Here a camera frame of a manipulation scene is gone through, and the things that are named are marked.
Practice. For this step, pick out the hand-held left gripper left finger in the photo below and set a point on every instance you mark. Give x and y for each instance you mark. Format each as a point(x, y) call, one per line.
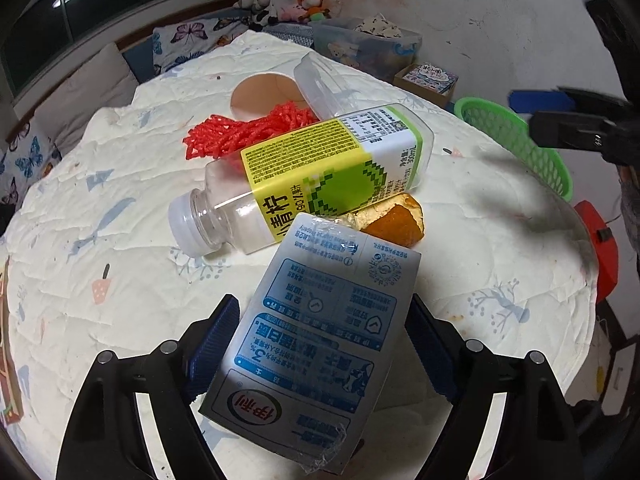
point(215, 345)

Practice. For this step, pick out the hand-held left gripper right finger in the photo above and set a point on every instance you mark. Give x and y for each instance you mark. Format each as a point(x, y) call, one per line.
point(432, 355)

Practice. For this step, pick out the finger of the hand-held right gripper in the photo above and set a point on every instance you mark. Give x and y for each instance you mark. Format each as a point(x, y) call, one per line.
point(535, 100)
point(565, 130)

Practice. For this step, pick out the green plastic basket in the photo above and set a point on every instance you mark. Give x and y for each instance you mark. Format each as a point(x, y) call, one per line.
point(500, 120)

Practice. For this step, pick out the blue white milk carton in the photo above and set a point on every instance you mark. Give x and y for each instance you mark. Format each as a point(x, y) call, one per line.
point(310, 335)

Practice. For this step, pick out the orange peel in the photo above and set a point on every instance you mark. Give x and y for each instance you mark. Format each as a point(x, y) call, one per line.
point(395, 225)

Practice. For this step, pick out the green yellow label bottle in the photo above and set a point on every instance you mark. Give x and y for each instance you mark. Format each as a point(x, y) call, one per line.
point(310, 170)

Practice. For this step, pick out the red mesh net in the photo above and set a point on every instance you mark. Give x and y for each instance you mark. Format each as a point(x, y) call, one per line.
point(225, 135)

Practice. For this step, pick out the clear plastic container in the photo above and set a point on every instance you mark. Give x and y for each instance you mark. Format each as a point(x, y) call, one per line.
point(320, 85)

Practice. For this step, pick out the small paper cup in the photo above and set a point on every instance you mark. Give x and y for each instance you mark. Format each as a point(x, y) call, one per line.
point(260, 97)

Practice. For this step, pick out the cardboard box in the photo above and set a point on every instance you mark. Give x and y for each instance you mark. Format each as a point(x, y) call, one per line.
point(425, 95)

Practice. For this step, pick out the red plastic stool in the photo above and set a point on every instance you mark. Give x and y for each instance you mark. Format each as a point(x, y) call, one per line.
point(595, 250)

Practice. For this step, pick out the white quilted blanket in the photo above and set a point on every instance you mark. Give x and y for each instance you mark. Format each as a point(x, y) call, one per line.
point(125, 260)

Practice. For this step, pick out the clear storage bin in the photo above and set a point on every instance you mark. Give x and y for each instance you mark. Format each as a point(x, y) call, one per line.
point(370, 55)

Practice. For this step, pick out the patterned cloth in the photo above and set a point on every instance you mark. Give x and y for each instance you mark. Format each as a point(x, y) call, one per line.
point(377, 26)

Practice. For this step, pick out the orange fox plush toy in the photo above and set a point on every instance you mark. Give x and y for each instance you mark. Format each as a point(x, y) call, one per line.
point(312, 5)

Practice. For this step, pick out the white patterned box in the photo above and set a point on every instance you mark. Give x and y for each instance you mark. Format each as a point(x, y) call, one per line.
point(290, 34)

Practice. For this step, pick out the blue butterfly pillow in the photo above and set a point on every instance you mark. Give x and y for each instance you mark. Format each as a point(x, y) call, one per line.
point(27, 165)

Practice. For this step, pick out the pink plush toy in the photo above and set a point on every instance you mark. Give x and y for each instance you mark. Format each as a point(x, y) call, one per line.
point(290, 12)

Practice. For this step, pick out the beige cushion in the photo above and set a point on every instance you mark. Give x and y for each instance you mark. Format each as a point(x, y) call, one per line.
point(85, 90)

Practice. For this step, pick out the cow plush toy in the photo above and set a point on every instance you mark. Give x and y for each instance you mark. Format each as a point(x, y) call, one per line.
point(260, 5)

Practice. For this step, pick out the large butterfly pillow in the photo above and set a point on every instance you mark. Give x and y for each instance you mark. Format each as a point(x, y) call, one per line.
point(185, 42)

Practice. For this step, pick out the dark window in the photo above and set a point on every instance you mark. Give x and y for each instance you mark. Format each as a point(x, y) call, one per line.
point(100, 15)

